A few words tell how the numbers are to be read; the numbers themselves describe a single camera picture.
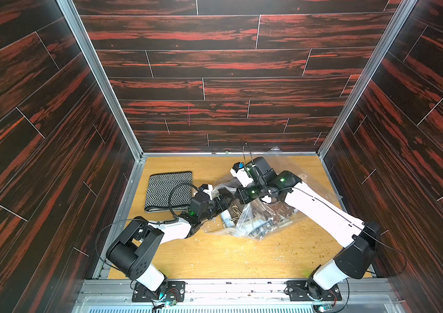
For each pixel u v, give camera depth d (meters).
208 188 0.83
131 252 0.45
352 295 0.73
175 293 0.73
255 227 0.82
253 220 0.80
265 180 0.57
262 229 0.82
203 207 0.70
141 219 0.51
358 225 0.43
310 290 0.66
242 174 0.68
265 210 0.82
